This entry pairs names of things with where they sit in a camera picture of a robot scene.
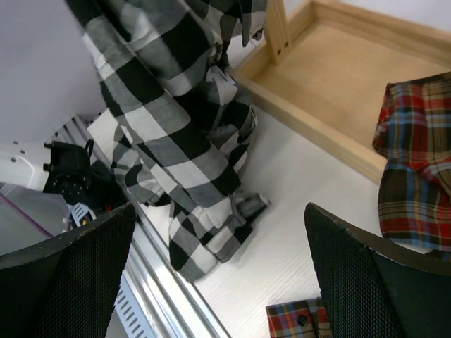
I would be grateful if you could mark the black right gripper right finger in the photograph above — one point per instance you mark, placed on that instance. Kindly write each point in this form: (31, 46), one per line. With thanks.
(372, 287)

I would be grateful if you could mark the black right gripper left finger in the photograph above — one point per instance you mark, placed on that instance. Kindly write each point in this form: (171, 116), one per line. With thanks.
(66, 286)

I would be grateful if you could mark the black white checkered shirt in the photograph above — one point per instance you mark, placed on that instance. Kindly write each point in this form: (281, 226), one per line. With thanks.
(183, 124)

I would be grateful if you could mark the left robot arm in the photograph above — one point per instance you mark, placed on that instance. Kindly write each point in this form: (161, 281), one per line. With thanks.
(50, 188)

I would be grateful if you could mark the red brown plaid shirt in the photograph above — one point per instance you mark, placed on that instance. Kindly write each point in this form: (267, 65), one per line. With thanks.
(413, 135)

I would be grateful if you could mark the wooden clothes rack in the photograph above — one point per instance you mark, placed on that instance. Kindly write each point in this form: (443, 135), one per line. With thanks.
(322, 71)

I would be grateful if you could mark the aluminium mounting rail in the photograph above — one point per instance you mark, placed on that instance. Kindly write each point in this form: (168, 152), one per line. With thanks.
(171, 306)

